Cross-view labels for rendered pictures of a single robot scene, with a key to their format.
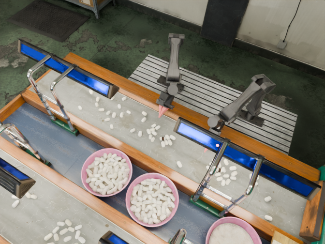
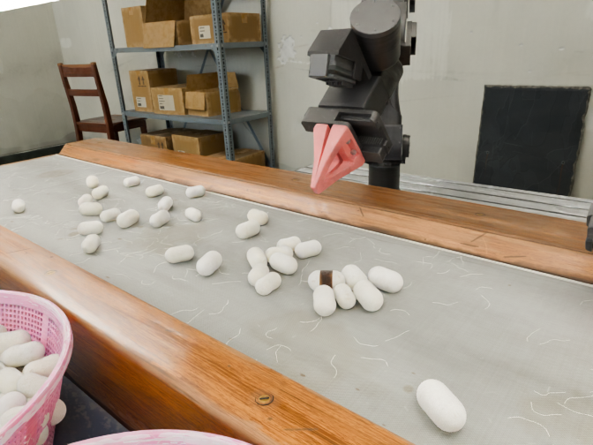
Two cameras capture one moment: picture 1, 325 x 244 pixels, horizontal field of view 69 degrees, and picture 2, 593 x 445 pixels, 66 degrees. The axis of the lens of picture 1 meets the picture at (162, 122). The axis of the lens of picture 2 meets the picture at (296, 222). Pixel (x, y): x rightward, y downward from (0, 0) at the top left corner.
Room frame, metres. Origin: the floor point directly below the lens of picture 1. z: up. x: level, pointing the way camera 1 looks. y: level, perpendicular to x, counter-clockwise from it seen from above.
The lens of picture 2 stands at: (0.27, -0.09, 0.98)
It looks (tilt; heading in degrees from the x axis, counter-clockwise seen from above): 21 degrees down; 15
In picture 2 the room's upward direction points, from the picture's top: 3 degrees counter-clockwise
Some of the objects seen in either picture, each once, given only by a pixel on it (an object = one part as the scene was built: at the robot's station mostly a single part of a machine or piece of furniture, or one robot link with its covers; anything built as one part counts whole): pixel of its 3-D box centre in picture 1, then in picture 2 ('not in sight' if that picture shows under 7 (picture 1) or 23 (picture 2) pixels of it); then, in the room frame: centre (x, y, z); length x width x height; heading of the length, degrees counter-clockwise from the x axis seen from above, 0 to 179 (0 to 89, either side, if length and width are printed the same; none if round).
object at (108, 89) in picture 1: (65, 65); not in sight; (0.87, 0.53, 1.08); 0.62 x 0.08 x 0.07; 65
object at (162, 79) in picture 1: (170, 80); (383, 180); (1.18, -0.03, 0.71); 0.20 x 0.07 x 0.08; 67
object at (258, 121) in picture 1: (250, 114); not in sight; (0.95, -0.58, 0.71); 0.20 x 0.07 x 0.08; 67
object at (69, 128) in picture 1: (64, 97); not in sight; (0.80, 0.57, 0.90); 0.20 x 0.19 x 0.45; 65
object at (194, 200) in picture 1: (222, 182); not in sight; (0.39, -0.31, 0.90); 0.20 x 0.19 x 0.45; 65
